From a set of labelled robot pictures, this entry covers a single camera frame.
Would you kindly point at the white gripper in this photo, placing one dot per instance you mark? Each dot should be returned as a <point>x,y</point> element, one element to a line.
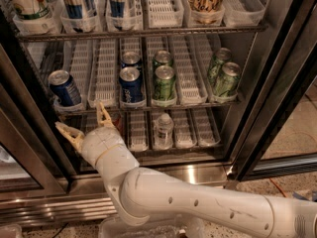
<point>97,144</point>

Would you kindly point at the blue pepsi can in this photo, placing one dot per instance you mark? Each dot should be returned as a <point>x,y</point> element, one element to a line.
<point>131,83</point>
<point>131,59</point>
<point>64,87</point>

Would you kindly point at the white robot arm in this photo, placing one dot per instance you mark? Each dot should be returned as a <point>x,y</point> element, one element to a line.
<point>139,193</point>

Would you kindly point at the red soda can rear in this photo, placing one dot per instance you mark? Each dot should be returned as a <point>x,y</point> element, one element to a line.
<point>117,121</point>

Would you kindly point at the blue pepsi can front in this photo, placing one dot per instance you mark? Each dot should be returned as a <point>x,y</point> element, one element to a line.
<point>131,83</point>

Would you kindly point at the green soda can front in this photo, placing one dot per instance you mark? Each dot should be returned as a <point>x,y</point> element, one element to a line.
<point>164,81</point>

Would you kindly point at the green soda can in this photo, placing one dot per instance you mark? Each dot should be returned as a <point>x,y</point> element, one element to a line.
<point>164,81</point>
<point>162,57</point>

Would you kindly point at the green soda can rear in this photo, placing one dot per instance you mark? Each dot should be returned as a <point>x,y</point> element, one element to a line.
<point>162,57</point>

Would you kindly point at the stainless steel fridge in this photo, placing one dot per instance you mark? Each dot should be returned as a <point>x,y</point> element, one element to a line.
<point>61,186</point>

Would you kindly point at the white green tall can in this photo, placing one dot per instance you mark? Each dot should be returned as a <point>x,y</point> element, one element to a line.
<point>31,9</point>

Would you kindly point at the green can right front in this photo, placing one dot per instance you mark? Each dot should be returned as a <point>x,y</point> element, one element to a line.
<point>227,80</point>

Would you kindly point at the green can right rear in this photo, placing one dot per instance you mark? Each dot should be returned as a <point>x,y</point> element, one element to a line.
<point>222,56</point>

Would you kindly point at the fridge glass door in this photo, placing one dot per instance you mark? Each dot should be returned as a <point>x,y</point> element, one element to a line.
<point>280,68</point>

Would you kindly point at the clear water bottle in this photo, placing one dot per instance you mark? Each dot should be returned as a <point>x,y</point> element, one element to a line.
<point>163,132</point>

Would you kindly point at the clear plastic bin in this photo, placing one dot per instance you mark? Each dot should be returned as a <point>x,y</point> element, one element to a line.
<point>159,226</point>

